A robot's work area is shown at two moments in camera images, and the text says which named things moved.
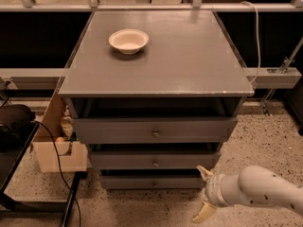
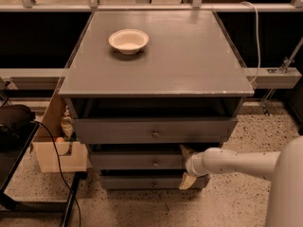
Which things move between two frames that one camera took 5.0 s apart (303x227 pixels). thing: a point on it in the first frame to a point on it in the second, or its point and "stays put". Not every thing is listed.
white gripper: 212,189 to 191,165
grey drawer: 153,160 stays put
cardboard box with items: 57,147 stays put
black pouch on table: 13,119 stays put
